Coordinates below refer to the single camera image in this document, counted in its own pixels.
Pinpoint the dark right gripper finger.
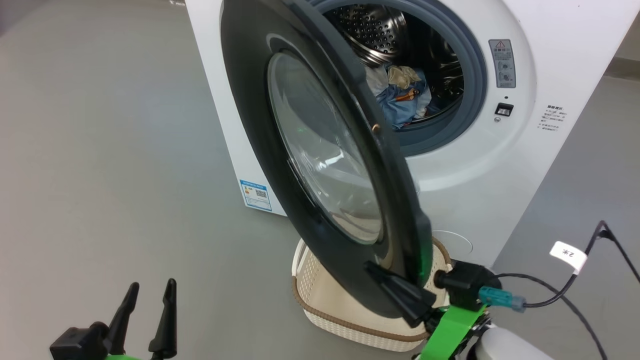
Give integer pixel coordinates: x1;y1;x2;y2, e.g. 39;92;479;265
364;260;437;328

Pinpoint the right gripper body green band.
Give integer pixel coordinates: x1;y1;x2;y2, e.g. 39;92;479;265
419;305;488;360

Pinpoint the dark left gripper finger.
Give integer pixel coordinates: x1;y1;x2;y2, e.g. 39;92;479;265
105;282;140;356
148;278;178;360

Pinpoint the blue bear print garment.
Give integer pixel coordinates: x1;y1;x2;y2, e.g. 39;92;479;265
376;82;427;130

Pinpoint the pale blue cream garment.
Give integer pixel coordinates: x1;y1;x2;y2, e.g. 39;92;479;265
365;64;432;118

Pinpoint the black round glass washer door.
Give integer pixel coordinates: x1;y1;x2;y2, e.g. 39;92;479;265
220;0;433;319

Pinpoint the grey rubber door gasket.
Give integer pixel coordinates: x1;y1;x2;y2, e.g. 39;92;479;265
310;0;488;157

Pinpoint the stainless steel washing machine drum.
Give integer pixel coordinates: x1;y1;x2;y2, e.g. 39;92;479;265
325;4;465;126

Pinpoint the white front-load washing machine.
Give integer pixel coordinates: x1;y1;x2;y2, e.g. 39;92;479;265
185;0;640;268

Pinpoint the round white filter cover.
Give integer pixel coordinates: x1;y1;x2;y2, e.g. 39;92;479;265
431;230;473;256

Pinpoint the cream perforated laundry basket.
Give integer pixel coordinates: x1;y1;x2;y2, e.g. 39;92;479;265
291;236;453;352

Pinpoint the blue energy label sticker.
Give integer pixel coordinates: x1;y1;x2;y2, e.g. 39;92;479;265
239;179;273;212

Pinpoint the printed text instruction sticker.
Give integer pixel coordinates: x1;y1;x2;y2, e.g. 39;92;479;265
538;104;568;132

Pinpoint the grey warning sticker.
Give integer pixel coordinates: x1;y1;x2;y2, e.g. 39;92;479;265
488;39;517;89

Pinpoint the black cable teal connector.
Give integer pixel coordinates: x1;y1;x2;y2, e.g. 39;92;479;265
478;220;640;360

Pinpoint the white cable label tag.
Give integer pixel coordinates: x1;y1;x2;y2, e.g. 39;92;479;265
549;241;588;275

